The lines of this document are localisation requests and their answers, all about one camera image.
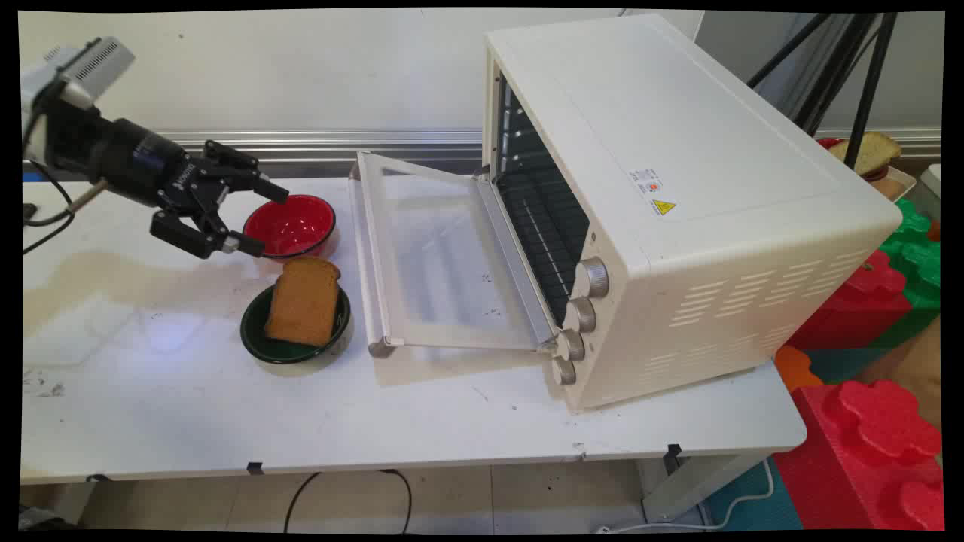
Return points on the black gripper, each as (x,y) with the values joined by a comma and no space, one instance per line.
(143,167)

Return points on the red bowl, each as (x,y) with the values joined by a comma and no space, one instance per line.
(290,226)

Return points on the brown toast slice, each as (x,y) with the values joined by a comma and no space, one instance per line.
(303,305)

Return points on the dark green bowl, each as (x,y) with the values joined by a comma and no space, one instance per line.
(256,331)

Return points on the glass oven door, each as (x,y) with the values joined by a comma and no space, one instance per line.
(437,256)

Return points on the silver oven knob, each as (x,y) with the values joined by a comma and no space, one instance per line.
(580,315)
(562,371)
(593,278)
(570,345)

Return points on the cream toaster oven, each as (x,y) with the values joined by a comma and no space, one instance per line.
(693,196)

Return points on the orange foam piece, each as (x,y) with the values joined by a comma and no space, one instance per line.
(797,367)

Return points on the black tripod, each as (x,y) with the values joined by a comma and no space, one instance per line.
(836,68)

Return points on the bread slice on plate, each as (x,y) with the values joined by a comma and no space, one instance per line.
(874,150)

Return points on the white tray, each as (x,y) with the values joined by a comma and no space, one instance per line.
(900,184)

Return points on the green foam block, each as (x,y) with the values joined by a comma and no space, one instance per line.
(915,263)

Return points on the large red foam block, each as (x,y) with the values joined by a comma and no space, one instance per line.
(874,459)

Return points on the aluminium rail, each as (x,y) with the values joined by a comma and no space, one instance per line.
(339,143)

